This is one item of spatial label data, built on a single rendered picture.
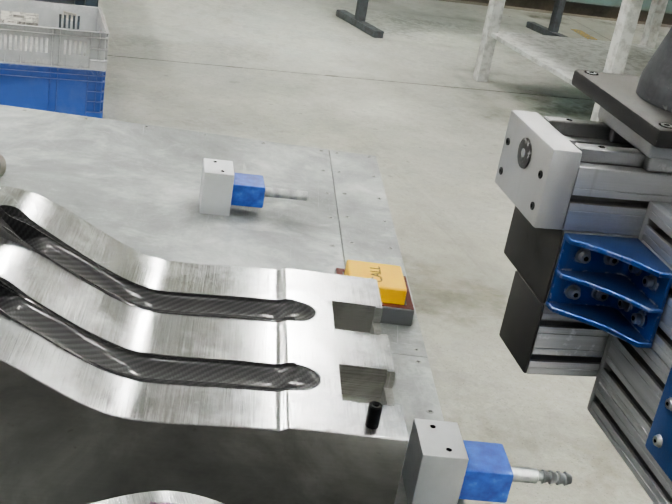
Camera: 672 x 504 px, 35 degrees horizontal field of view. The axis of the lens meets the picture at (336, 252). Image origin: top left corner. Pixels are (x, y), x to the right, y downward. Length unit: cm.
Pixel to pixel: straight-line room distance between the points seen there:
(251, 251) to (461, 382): 152
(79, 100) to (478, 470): 328
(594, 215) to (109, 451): 62
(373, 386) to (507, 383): 188
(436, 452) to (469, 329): 212
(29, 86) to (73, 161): 255
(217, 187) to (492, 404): 146
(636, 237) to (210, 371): 56
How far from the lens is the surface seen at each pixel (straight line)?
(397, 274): 113
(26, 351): 76
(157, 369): 82
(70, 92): 398
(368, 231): 132
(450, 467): 83
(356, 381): 84
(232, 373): 82
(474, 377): 271
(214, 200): 129
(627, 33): 459
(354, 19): 639
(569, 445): 255
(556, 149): 113
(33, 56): 394
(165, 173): 141
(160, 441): 76
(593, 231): 118
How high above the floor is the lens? 130
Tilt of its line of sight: 24 degrees down
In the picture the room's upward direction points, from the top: 10 degrees clockwise
